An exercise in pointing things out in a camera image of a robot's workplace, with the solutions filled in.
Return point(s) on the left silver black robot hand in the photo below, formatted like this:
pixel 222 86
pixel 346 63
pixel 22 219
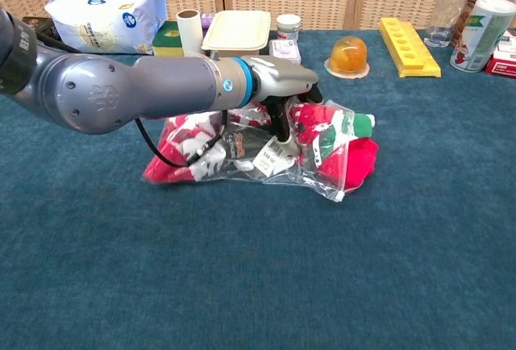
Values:
pixel 282 77

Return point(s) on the red white patterned garment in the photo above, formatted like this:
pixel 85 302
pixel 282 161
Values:
pixel 363 160

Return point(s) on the clear plastic bag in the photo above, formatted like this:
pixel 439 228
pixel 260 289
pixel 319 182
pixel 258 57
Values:
pixel 322 188

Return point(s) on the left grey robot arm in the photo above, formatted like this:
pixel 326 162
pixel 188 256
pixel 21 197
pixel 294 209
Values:
pixel 101 92

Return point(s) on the clear purple floss box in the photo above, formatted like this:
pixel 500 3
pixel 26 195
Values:
pixel 286 49

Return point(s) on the small white jar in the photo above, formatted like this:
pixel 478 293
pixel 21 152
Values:
pixel 288 27

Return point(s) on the beige lidded lunch box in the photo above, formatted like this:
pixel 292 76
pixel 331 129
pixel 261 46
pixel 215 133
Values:
pixel 238 31

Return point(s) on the orange jelly cup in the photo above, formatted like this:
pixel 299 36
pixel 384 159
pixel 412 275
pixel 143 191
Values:
pixel 348 57

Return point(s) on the black hang tag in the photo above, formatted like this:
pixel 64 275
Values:
pixel 240 146

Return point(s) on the white price tag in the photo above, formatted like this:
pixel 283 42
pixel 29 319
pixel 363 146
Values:
pixel 268 161

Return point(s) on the purple carton box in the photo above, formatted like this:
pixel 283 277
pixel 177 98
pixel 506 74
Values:
pixel 207 21

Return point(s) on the white cardboard core roll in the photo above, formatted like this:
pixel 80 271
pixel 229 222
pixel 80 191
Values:
pixel 191 35

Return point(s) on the green yellow sponge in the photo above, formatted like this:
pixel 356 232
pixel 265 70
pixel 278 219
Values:
pixel 167 39

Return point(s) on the yellow tray with round holes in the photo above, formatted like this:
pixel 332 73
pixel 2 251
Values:
pixel 407 51

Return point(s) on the clear plastic water bottle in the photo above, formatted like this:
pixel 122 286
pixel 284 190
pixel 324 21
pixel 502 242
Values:
pixel 447 15

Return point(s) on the white blue tissue pack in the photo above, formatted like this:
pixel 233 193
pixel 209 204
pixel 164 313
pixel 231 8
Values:
pixel 101 23

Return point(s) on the blue carpet table cover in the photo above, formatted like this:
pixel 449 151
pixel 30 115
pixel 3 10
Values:
pixel 242 265

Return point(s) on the white green cylinder can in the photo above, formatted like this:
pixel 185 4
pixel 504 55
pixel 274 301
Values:
pixel 475 39

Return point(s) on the red white carton box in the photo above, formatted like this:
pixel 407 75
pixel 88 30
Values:
pixel 502 65

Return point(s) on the black green tin can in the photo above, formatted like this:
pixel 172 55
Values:
pixel 40 25

